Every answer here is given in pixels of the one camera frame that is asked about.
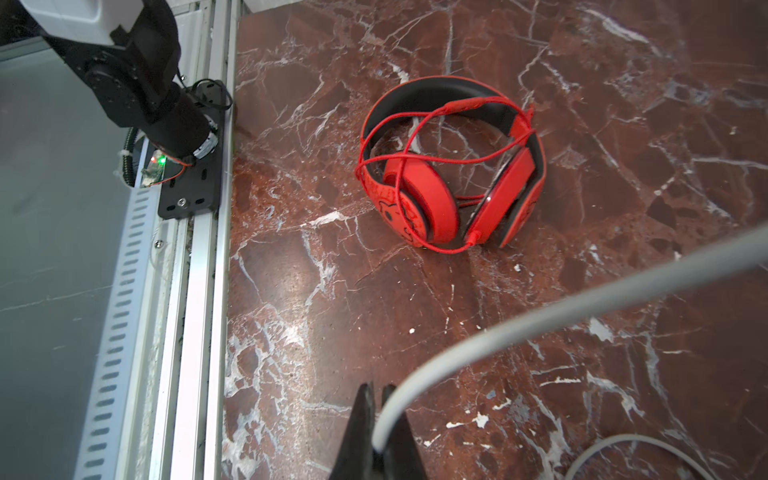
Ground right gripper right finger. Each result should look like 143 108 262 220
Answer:
379 412 428 480

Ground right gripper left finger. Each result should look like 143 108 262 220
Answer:
329 383 376 480

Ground red black headphones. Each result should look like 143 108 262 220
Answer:
355 76 547 254

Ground white headphone cable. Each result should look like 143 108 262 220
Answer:
370 223 768 480

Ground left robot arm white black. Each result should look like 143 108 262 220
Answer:
22 0 218 159

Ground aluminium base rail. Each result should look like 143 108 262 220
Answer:
75 1 241 479

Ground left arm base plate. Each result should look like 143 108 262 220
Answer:
157 79 233 220

